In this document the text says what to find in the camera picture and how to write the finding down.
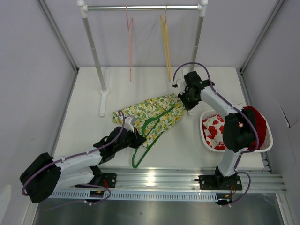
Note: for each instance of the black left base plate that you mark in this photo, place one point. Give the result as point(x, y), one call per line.
point(107, 180)

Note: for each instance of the red poppy print cloth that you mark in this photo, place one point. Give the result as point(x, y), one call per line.
point(213, 127)

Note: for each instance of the yellow hanger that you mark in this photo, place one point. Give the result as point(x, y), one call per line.
point(164, 30)

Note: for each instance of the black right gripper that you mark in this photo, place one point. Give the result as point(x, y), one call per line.
point(182, 95)

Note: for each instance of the white laundry basket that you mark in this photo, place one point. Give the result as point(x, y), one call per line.
point(268, 142)

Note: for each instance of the aluminium mounting rail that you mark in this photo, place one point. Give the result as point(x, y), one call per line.
point(182, 180)

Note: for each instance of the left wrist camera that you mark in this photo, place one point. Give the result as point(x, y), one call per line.
point(128, 123)

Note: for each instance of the green hanger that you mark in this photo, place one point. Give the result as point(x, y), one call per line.
point(145, 152)

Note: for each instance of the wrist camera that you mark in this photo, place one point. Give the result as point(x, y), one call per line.
point(179, 84)
point(128, 123)

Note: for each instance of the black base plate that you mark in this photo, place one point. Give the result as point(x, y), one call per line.
point(211, 181)
point(107, 180)

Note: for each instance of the white slotted cable duct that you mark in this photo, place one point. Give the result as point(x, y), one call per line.
point(136, 195)

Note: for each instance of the lemon print skirt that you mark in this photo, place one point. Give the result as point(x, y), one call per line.
point(150, 107)

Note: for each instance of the pink hanger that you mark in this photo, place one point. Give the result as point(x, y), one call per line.
point(130, 39)

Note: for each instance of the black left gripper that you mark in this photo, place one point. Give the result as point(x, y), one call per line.
point(139, 139)

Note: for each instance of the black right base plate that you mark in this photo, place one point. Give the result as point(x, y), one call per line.
point(211, 181)

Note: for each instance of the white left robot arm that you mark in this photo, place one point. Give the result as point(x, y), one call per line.
point(47, 174)

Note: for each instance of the white clothes rack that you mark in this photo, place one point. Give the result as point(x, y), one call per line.
point(105, 77)

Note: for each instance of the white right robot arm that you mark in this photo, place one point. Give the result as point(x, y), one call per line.
point(239, 132)

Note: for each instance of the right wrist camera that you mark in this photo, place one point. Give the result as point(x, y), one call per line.
point(179, 84)

